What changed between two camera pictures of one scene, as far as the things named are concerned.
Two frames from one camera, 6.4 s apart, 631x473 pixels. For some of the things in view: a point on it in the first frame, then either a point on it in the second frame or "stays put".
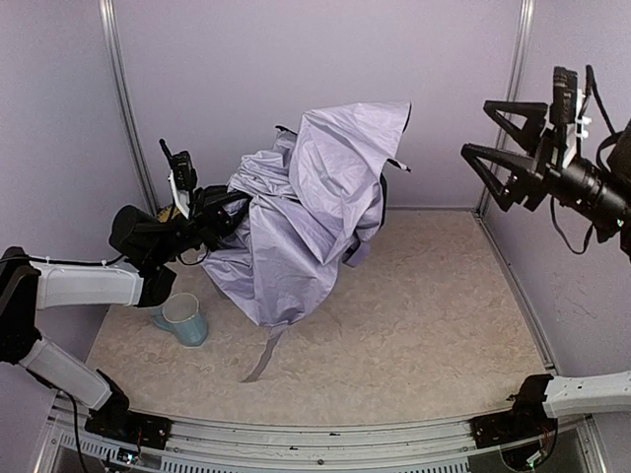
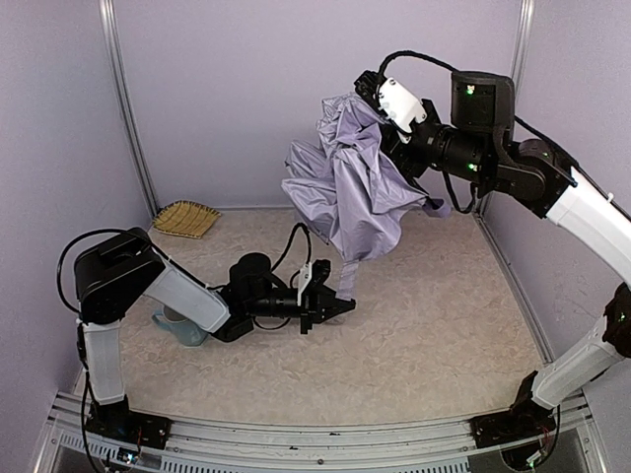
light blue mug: (180, 315) stays put
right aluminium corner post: (523, 39) stays put
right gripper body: (534, 161) -> (401, 143)
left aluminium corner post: (107, 12) stays put
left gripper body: (211, 212) -> (310, 305)
